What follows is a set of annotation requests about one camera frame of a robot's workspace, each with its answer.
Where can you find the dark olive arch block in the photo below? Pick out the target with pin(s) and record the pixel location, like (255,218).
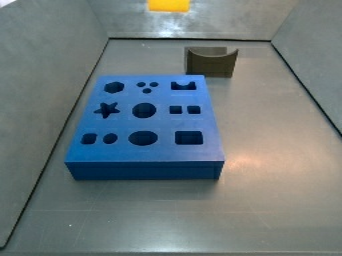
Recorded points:
(210,61)

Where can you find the blue shape sorter block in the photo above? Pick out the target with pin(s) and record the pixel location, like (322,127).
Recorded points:
(147,128)

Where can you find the yellow rectangular marker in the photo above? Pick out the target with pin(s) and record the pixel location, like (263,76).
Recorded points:
(168,5)

